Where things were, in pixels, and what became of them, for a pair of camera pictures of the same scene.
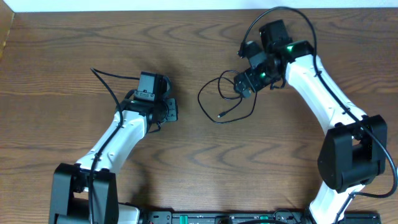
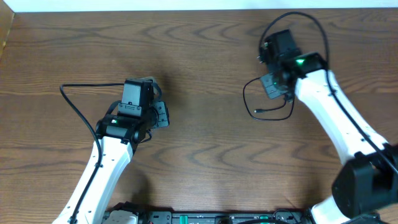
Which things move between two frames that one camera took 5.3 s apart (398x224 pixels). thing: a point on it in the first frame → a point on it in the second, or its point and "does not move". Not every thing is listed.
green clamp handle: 184,219 does not move
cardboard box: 6,18 does not move
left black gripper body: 171,109 → 161,114
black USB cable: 229,121 → 260,110
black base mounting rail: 285,216 does not move
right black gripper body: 258,78 → 272,86
